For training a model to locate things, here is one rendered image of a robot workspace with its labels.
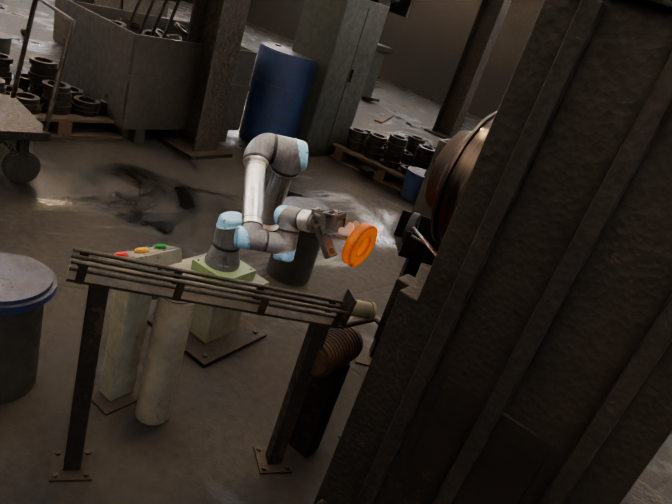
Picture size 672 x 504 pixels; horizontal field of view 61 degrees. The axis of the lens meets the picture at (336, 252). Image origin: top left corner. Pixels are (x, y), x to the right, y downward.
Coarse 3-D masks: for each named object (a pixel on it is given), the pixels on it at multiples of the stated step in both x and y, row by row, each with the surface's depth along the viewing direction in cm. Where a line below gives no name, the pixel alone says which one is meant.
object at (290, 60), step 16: (272, 48) 506; (288, 48) 540; (256, 64) 521; (272, 64) 506; (288, 64) 504; (304, 64) 508; (256, 80) 520; (272, 80) 511; (288, 80) 510; (304, 80) 516; (256, 96) 523; (272, 96) 516; (288, 96) 517; (304, 96) 526; (256, 112) 525; (272, 112) 521; (288, 112) 524; (240, 128) 548; (256, 128) 530; (272, 128) 528; (288, 128) 533
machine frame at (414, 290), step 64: (576, 0) 118; (640, 0) 110; (576, 64) 119; (640, 64) 114; (512, 128) 131; (576, 128) 123; (640, 128) 113; (512, 192) 130; (576, 192) 125; (640, 192) 118; (448, 256) 146; (512, 256) 136; (576, 256) 125; (640, 256) 120; (448, 320) 146; (512, 320) 139; (576, 320) 130; (640, 320) 122; (384, 384) 165; (448, 384) 151; (512, 384) 139; (576, 384) 133; (640, 384) 122; (384, 448) 165; (448, 448) 155; (512, 448) 144; (576, 448) 133; (640, 448) 127
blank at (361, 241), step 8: (360, 224) 183; (368, 224) 184; (352, 232) 181; (360, 232) 181; (368, 232) 184; (376, 232) 189; (352, 240) 180; (360, 240) 182; (368, 240) 189; (344, 248) 182; (352, 248) 180; (360, 248) 191; (368, 248) 191; (344, 256) 183; (352, 256) 183; (360, 256) 189; (352, 264) 187
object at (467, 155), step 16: (496, 112) 175; (480, 128) 170; (464, 144) 167; (480, 144) 167; (464, 160) 167; (448, 176) 169; (464, 176) 167; (448, 192) 170; (448, 208) 172; (432, 224) 178; (448, 224) 175
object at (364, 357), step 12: (408, 216) 268; (396, 228) 271; (420, 228) 270; (396, 240) 266; (408, 240) 245; (432, 240) 245; (408, 252) 247; (420, 252) 247; (408, 264) 258; (420, 264) 258; (372, 348) 279; (360, 360) 275
